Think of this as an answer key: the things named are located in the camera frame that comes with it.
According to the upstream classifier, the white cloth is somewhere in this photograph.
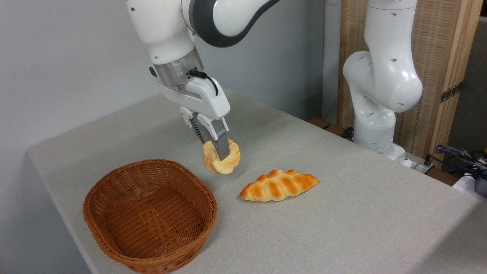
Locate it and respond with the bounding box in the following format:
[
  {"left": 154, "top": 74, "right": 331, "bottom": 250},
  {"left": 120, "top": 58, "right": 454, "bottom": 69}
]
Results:
[{"left": 452, "top": 172, "right": 487, "bottom": 201}]

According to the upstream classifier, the brown wicker basket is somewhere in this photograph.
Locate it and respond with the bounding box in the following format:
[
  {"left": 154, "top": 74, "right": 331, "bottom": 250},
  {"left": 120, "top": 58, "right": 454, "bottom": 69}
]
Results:
[{"left": 83, "top": 159, "right": 218, "bottom": 274}]

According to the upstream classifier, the round pale bread roll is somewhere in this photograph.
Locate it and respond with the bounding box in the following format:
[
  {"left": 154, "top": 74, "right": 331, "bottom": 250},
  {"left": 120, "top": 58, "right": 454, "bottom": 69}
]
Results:
[{"left": 202, "top": 139, "right": 242, "bottom": 175}]

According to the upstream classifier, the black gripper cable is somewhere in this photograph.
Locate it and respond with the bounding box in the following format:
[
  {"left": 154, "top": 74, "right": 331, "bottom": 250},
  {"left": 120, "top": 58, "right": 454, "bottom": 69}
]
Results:
[{"left": 189, "top": 69, "right": 220, "bottom": 97}]

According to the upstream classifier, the bundle of dark cables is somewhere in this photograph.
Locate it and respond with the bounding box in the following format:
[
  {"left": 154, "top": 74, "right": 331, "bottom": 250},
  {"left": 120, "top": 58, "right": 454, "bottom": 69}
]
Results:
[{"left": 435, "top": 144, "right": 487, "bottom": 176}]

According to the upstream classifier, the brown wooden block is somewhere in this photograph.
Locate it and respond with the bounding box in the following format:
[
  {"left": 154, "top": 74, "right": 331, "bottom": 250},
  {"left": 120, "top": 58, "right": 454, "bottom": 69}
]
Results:
[{"left": 307, "top": 117, "right": 332, "bottom": 130}]

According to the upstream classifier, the braided golden bread loaf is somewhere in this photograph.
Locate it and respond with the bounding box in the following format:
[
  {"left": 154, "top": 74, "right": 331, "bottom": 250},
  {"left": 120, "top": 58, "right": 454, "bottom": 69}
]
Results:
[{"left": 239, "top": 169, "right": 320, "bottom": 202}]

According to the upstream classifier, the grey box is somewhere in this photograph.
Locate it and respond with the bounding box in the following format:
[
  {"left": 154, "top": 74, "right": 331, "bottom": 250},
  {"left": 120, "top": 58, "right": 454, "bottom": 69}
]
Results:
[{"left": 474, "top": 176, "right": 487, "bottom": 198}]

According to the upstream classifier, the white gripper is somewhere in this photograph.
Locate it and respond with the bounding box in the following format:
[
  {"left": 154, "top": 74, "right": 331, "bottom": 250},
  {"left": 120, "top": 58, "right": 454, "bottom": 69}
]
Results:
[{"left": 149, "top": 65, "right": 231, "bottom": 161}]

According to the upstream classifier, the dark metal screen hinge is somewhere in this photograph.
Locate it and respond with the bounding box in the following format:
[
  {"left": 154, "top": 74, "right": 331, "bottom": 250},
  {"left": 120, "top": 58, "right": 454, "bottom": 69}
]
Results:
[{"left": 440, "top": 81, "right": 464, "bottom": 104}]

